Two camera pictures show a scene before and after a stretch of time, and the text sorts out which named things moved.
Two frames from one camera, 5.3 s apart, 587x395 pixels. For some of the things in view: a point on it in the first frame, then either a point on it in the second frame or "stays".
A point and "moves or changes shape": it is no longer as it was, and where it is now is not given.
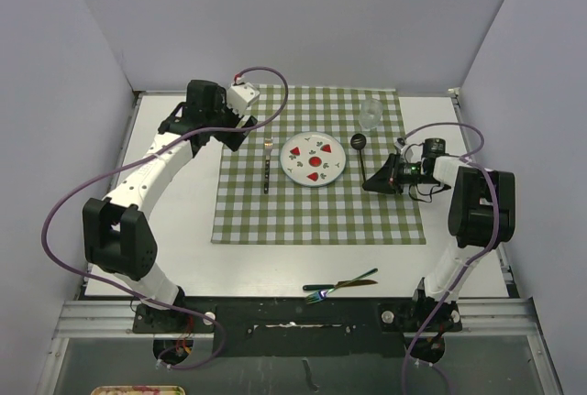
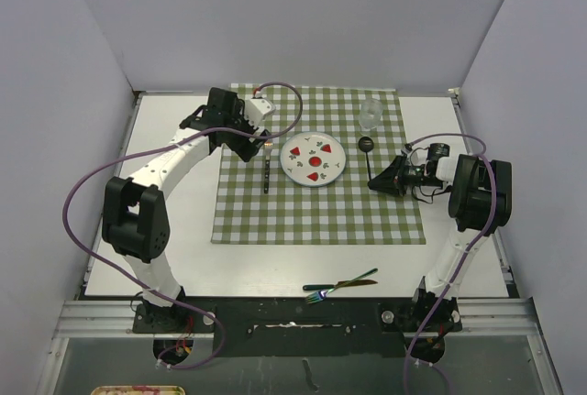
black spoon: (358, 141) moves or changes shape
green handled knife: (349, 283) stays
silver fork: (268, 146) stays
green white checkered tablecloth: (256, 202) stays
